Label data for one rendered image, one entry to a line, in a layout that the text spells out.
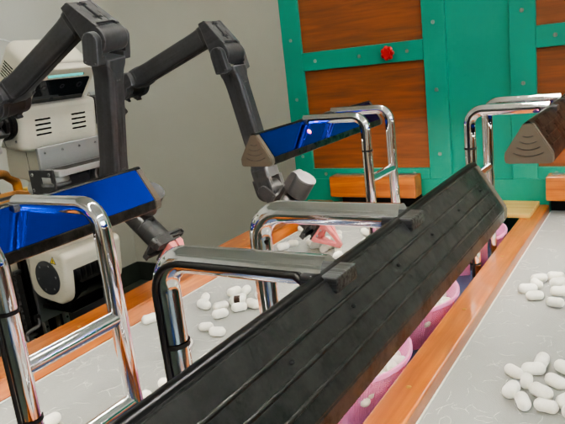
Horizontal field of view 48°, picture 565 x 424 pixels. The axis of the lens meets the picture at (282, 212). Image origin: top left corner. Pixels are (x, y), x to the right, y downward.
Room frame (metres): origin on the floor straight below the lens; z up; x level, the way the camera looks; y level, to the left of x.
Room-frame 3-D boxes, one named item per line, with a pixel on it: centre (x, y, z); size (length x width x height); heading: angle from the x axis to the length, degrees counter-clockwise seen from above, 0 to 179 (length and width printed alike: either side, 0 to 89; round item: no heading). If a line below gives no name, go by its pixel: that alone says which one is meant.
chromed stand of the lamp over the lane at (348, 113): (1.57, -0.19, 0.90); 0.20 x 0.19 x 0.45; 147
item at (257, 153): (1.61, -0.12, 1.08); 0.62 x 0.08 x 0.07; 147
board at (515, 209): (1.79, -0.57, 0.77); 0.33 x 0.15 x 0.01; 57
